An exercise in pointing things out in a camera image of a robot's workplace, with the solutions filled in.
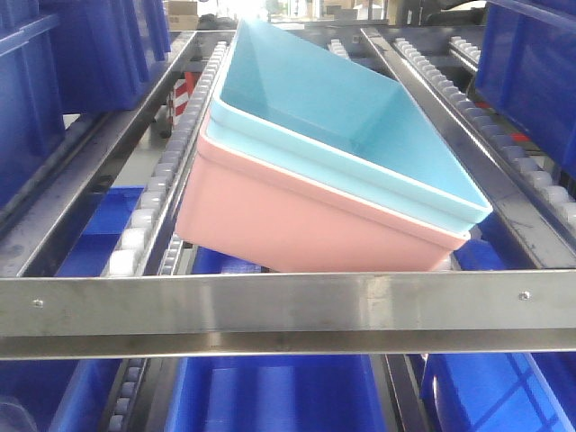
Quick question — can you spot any light blue plastic box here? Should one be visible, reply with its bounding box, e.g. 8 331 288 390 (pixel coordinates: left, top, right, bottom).
207 21 491 233

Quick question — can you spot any pink plastic box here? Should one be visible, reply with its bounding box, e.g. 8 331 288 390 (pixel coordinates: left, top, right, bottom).
175 121 470 272

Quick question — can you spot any white roller track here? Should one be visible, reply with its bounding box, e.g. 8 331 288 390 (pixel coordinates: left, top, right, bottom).
103 40 228 277

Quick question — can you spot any blue bin left stack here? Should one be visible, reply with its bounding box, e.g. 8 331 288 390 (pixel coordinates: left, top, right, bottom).
1 1 170 208

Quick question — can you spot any cardboard box on floor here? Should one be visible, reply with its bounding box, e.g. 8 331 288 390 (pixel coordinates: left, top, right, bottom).
164 1 199 32

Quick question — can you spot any blue bin far right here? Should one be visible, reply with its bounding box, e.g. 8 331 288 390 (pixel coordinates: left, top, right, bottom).
476 1 575 175

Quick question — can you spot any blue bin lower shelf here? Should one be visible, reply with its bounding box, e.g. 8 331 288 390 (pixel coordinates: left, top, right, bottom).
164 355 386 431

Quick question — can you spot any steel flow rack shelf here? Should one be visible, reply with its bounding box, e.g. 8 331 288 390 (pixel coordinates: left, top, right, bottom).
0 20 576 432

